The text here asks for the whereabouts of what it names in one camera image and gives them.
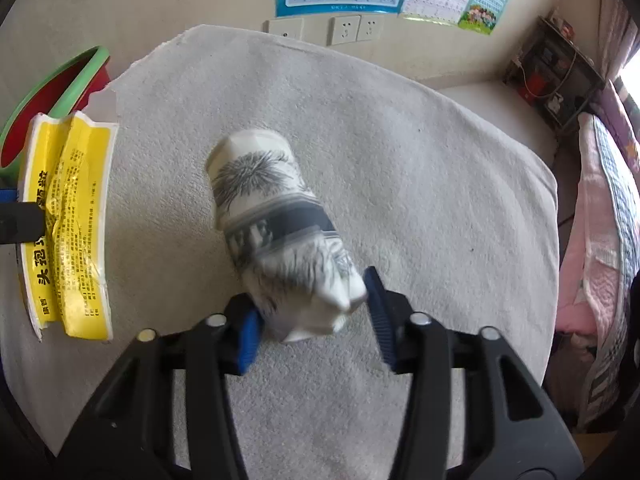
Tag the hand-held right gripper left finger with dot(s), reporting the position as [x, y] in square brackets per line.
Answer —
[246, 342]

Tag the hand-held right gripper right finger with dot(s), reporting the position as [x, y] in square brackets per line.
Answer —
[381, 321]

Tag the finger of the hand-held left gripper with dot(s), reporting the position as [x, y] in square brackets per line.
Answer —
[20, 222]

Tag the yellow medicine box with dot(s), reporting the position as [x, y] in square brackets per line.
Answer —
[75, 240]

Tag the green rimmed red bin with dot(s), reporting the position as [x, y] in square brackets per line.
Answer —
[27, 132]

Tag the pink bed sheet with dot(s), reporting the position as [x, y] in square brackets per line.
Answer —
[585, 285]

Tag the bed with pink bedding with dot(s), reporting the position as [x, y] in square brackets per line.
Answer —
[615, 210]

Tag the small white box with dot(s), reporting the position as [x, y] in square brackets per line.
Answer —
[552, 104]

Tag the red box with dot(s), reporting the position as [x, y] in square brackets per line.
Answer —
[534, 86]

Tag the purple pink pillow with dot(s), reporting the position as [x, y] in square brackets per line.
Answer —
[617, 125]

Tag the dark metal shelf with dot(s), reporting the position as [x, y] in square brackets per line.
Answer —
[567, 60]

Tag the bright window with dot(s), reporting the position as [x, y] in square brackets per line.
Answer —
[631, 90]

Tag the white curtain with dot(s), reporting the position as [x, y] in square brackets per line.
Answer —
[615, 25]

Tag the white wall socket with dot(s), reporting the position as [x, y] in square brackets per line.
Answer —
[371, 28]
[344, 30]

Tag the white wall switch plate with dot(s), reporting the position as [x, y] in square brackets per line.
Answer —
[283, 28]

